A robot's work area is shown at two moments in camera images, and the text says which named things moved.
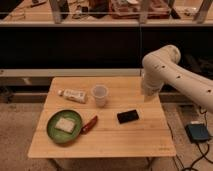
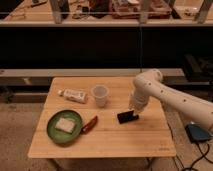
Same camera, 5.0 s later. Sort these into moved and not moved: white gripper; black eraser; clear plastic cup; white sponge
Moved: white gripper
Not moved: white sponge; clear plastic cup; black eraser
